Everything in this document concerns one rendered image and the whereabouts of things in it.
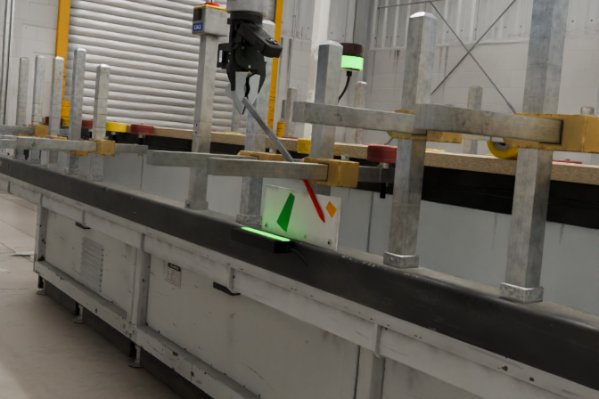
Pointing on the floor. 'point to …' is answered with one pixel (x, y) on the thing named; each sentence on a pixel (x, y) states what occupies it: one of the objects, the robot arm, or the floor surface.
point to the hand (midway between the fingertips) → (243, 109)
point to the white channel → (319, 21)
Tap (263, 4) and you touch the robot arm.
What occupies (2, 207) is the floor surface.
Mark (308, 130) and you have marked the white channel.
